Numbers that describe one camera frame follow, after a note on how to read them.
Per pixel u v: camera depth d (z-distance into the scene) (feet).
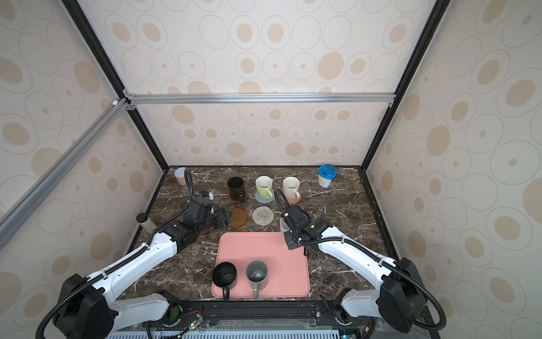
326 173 3.45
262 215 3.27
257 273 2.67
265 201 3.47
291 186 3.30
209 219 2.14
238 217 3.26
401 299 1.32
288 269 2.67
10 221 1.66
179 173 3.61
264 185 3.34
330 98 5.50
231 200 3.47
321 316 2.39
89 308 1.27
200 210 2.02
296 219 2.03
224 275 2.67
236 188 3.29
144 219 2.89
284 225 2.16
